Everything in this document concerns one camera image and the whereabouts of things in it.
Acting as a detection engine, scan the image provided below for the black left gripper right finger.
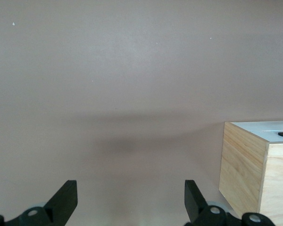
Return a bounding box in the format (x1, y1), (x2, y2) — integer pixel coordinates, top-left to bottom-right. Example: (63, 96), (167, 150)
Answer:
(183, 180), (274, 226)

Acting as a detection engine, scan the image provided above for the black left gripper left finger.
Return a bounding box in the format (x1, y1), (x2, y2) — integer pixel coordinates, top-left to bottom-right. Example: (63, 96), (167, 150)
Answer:
(0, 180), (78, 226)

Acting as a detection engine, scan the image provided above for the wooden drawer with white front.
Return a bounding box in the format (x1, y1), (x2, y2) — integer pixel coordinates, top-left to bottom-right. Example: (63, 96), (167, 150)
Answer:
(246, 128), (283, 144)
(225, 120), (283, 133)

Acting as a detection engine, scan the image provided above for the wooden drawer cabinet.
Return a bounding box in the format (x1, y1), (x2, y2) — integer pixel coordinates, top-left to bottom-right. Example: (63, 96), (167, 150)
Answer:
(218, 120), (283, 226)

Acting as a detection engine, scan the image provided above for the brown paper table cover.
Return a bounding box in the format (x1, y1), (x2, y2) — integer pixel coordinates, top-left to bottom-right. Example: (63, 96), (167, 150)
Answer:
(0, 0), (283, 226)

